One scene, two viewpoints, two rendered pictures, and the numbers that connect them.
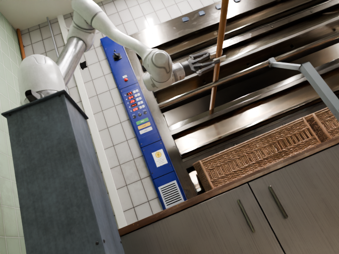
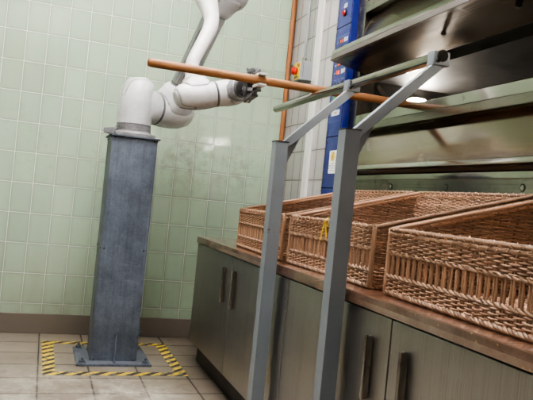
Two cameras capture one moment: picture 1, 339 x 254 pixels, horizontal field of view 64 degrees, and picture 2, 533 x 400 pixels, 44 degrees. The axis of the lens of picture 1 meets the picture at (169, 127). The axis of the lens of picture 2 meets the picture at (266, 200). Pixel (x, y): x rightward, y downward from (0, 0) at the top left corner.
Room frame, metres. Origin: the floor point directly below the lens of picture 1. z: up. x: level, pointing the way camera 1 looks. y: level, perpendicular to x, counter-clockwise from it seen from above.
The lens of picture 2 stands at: (0.67, -2.65, 0.76)
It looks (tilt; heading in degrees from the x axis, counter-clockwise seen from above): 0 degrees down; 75
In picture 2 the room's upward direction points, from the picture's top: 6 degrees clockwise
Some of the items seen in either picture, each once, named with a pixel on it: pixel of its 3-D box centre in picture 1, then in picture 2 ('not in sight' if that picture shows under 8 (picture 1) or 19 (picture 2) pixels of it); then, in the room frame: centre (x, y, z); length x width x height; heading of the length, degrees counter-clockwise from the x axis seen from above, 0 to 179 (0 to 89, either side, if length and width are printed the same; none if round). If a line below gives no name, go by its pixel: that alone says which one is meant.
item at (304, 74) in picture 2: not in sight; (302, 71); (1.66, 0.61, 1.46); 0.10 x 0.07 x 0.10; 94
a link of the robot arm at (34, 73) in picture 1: (41, 82); (138, 101); (0.83, 0.39, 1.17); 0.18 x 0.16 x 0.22; 35
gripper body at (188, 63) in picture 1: (190, 67); (246, 86); (1.19, -0.23, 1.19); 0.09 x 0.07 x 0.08; 95
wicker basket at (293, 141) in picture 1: (246, 155); (319, 220); (1.50, -0.33, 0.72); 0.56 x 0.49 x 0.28; 93
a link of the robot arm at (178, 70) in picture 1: (177, 72); (240, 89); (1.18, -0.15, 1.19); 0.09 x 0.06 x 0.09; 5
